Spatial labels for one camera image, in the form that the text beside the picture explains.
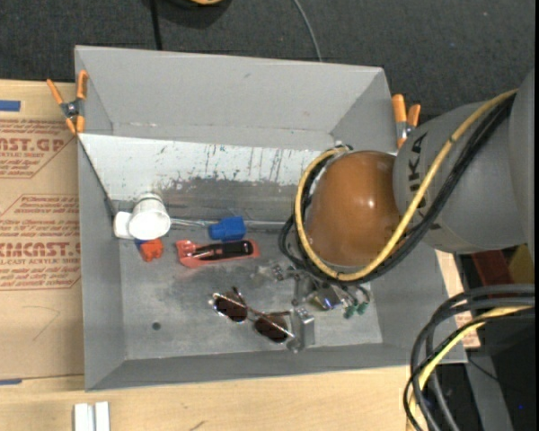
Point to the brown-lensed sunglasses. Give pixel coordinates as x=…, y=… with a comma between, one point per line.
x=233, y=308

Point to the small orange-red block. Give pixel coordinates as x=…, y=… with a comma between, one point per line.
x=152, y=249

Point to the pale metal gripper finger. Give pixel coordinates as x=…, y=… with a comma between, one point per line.
x=276, y=271
x=304, y=328

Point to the grey metal bin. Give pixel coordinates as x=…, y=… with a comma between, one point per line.
x=233, y=92

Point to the brown cardboard board, red print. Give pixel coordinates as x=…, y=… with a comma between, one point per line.
x=36, y=321

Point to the red and black utility knife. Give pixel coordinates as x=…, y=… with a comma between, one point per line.
x=193, y=256

